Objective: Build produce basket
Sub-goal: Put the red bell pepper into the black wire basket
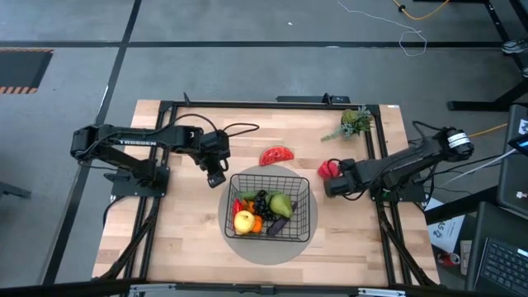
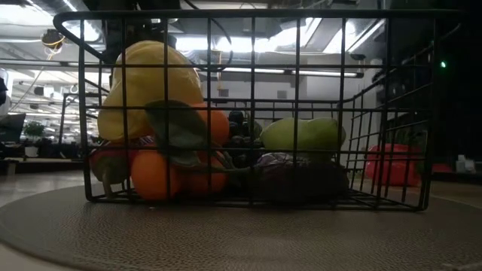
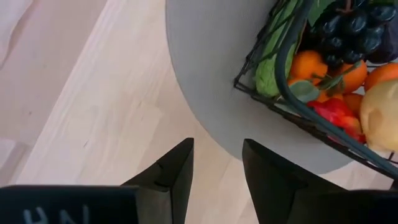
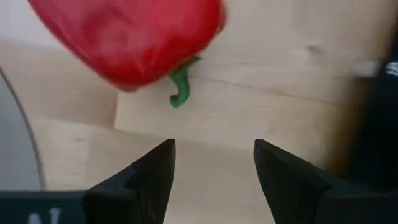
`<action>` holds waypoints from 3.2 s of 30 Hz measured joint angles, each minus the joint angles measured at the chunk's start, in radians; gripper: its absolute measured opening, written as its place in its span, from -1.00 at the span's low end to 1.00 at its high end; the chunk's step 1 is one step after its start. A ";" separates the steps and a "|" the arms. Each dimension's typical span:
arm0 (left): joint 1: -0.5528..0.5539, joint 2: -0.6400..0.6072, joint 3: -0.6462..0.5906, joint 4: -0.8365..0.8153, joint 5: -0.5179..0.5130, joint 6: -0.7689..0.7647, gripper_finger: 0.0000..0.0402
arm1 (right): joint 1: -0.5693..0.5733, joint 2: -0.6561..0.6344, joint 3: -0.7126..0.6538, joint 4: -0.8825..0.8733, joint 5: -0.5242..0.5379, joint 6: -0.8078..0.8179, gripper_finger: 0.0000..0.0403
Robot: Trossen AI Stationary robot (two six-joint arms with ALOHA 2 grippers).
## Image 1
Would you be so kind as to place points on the yellow bell pepper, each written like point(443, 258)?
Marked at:
point(244, 222)

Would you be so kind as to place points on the black smartphone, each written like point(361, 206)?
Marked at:
point(519, 143)

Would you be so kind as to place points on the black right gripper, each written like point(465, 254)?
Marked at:
point(346, 177)

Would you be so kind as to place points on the black laptop keyboard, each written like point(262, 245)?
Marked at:
point(501, 264)

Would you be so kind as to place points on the green pear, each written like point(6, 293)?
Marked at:
point(281, 205)

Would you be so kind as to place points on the red drink can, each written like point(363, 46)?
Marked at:
point(449, 259)

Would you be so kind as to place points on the black aluminium table frame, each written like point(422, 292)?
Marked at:
point(268, 104)

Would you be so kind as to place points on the red watermelon slice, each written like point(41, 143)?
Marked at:
point(275, 156)

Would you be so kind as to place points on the dark grape bunch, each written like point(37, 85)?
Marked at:
point(263, 206)

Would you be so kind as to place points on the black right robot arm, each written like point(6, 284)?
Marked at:
point(412, 161)

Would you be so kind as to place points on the white thin stick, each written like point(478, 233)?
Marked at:
point(478, 167)

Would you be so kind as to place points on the black desk leg frame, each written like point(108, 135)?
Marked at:
point(495, 101)

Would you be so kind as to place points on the red chili pepper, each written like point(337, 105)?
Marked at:
point(237, 208)

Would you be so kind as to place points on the purple eggplant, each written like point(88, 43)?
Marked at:
point(278, 226)

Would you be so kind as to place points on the round grey woven placemat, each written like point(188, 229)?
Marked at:
point(268, 253)

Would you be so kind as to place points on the red bell pepper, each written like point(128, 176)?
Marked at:
point(326, 170)

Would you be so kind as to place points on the person's shoe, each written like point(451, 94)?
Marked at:
point(515, 46)

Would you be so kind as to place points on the black hazard-striped floor mat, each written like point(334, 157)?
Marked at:
point(20, 68)

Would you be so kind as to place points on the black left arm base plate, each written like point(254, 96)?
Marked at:
point(123, 187)

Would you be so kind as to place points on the white printed paper sheet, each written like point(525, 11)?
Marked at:
point(447, 231)

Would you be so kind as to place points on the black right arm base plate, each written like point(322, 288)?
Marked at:
point(412, 194)

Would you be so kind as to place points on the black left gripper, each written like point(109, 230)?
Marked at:
point(214, 148)

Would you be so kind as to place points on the green succulent plant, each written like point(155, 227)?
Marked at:
point(352, 121)

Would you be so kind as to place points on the green cucumber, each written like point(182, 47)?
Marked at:
point(248, 194)

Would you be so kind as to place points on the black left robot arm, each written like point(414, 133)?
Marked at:
point(136, 138)

